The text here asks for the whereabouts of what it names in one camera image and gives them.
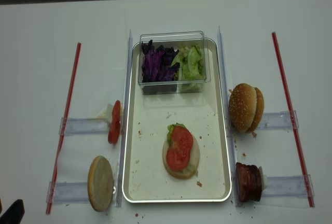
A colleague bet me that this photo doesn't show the red rod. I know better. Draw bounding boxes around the red rod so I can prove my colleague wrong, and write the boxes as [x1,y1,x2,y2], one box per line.
[271,32,315,208]
[46,43,81,215]

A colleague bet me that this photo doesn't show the right red rod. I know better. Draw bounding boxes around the right red rod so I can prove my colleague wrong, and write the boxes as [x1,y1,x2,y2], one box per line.
[271,32,315,208]

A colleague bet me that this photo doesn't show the lettuce leaf on bun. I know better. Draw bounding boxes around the lettuce leaf on bun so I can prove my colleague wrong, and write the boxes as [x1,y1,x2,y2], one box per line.
[167,123,186,146]

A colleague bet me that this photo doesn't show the upper right clear holder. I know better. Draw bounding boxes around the upper right clear holder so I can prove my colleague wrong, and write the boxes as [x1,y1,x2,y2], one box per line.
[257,110,299,130]

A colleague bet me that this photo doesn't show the upright tomato slices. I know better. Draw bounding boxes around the upright tomato slices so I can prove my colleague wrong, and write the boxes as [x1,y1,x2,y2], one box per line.
[108,100,121,144]

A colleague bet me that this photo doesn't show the green lettuce pile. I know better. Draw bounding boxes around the green lettuce pile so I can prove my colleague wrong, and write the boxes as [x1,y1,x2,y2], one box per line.
[171,45,205,93]

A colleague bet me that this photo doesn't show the purple cabbage pile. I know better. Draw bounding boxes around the purple cabbage pile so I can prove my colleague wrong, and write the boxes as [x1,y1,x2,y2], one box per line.
[141,40,180,83]

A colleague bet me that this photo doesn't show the black object bottom left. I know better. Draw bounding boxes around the black object bottom left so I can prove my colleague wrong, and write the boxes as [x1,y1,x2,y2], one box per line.
[0,199,25,224]

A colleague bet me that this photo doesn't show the clear plastic salad container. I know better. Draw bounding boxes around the clear plastic salad container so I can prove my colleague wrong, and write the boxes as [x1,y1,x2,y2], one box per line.
[137,31,210,94]

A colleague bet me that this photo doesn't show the stacked meat patties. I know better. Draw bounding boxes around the stacked meat patties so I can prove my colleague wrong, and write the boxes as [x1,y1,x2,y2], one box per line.
[236,162,262,203]

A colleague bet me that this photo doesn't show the lower right clear holder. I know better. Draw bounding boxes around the lower right clear holder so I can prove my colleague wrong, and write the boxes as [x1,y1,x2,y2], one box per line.
[262,174,315,197]

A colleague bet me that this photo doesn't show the white stopper by tomato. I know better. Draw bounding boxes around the white stopper by tomato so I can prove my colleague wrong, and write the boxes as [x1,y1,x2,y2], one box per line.
[105,104,114,125]

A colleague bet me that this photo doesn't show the clear holder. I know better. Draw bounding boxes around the clear holder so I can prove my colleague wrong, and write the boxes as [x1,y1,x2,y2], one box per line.
[46,182,89,204]
[257,110,299,130]
[262,174,315,197]
[59,118,109,135]

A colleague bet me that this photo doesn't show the upright bun half left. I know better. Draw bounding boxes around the upright bun half left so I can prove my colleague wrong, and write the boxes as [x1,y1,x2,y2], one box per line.
[87,156,114,212]

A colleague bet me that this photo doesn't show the left red rod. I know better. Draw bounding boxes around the left red rod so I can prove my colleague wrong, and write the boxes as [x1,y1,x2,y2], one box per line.
[46,43,81,215]

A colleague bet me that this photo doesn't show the sesame top bun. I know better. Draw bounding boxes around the sesame top bun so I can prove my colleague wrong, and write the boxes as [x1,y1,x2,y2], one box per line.
[229,83,257,132]

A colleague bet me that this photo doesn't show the white metal serving tray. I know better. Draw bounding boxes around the white metal serving tray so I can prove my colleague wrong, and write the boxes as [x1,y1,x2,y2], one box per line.
[122,39,232,203]

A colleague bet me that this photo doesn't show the lower left clear holder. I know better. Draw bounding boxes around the lower left clear holder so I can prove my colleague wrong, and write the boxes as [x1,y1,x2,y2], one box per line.
[46,182,89,204]

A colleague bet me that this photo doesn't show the bottom bun on tray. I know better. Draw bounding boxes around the bottom bun on tray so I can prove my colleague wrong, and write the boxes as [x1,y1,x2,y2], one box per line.
[162,140,200,179]

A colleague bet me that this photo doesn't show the tomato slice on bun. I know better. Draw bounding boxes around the tomato slice on bun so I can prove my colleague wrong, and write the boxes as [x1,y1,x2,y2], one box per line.
[167,127,193,171]

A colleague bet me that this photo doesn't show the upper left clear holder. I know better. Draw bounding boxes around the upper left clear holder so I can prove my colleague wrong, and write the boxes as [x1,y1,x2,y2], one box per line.
[59,118,109,135]

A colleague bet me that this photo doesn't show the plain bun behind sesame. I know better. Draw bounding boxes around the plain bun behind sesame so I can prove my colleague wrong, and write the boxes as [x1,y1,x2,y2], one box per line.
[247,88,265,133]

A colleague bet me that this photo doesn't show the white stopper by patties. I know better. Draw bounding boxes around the white stopper by patties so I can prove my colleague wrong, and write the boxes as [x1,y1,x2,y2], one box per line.
[258,166,268,191]

